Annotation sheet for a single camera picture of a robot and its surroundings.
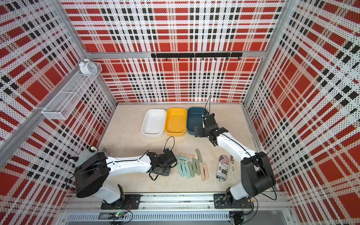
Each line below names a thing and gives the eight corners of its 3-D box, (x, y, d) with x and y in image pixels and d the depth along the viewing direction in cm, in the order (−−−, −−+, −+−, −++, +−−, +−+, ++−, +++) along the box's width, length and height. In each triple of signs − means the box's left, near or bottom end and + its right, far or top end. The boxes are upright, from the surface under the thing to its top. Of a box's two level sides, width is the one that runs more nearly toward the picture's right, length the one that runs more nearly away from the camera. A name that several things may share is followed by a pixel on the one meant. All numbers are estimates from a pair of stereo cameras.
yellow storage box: (164, 137, 102) (163, 132, 98) (167, 113, 117) (166, 108, 112) (186, 137, 102) (186, 132, 97) (186, 113, 117) (186, 107, 112)
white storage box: (142, 139, 102) (139, 133, 96) (148, 114, 117) (146, 109, 111) (165, 139, 102) (163, 133, 96) (168, 114, 116) (167, 108, 111)
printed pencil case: (215, 180, 83) (216, 178, 80) (219, 156, 92) (219, 153, 90) (225, 182, 82) (227, 181, 79) (228, 158, 91) (229, 156, 89)
